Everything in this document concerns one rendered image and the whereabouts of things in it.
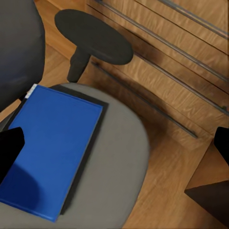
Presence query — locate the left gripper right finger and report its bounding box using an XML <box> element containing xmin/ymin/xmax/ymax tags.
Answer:
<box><xmin>213</xmin><ymin>127</ymin><xmax>229</xmax><ymax>164</ymax></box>

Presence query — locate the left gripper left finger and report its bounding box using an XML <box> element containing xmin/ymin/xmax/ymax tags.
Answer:
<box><xmin>0</xmin><ymin>127</ymin><xmax>25</xmax><ymax>184</ymax></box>

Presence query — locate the swivel chair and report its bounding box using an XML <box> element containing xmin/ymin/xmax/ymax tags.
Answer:
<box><xmin>0</xmin><ymin>0</ymin><xmax>150</xmax><ymax>229</ymax></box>

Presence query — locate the folder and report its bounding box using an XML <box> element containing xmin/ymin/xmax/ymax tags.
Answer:
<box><xmin>0</xmin><ymin>84</ymin><xmax>103</xmax><ymax>223</ymax></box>

